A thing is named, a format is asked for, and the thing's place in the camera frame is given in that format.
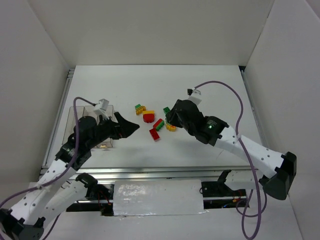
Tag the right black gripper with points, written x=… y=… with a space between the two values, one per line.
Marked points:
x=176 y=116

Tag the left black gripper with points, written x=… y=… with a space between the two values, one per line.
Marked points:
x=116 y=128

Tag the green printed lego brick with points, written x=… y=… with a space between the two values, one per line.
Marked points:
x=166 y=110

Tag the red green lego brick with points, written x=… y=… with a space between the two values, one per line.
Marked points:
x=159 y=124

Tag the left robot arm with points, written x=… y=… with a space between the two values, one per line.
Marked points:
x=27 y=219

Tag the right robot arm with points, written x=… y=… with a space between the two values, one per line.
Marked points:
x=278 y=169

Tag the yellow butterfly lego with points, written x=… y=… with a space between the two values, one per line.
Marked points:
x=170 y=127

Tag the green yellow striped lego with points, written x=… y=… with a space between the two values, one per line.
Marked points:
x=139 y=109

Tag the clear container right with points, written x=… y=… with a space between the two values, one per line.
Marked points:
x=107 y=143

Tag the clear container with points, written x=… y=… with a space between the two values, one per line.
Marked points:
x=88 y=111
x=71 y=122
x=107 y=143

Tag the yellow red lego stack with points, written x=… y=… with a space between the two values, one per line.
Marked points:
x=148 y=116

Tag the clear container middle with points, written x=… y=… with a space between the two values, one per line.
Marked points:
x=88 y=111

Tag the clear container left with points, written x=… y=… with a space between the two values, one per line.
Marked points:
x=71 y=122

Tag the white taped panel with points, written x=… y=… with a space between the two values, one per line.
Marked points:
x=157 y=198

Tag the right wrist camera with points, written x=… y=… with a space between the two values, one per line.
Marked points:
x=194 y=95

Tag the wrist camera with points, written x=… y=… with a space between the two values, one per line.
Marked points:
x=194 y=95
x=100 y=108

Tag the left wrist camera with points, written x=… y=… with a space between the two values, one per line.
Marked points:
x=100 y=108

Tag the aluminium frame rail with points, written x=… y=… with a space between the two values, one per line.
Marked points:
x=176 y=154

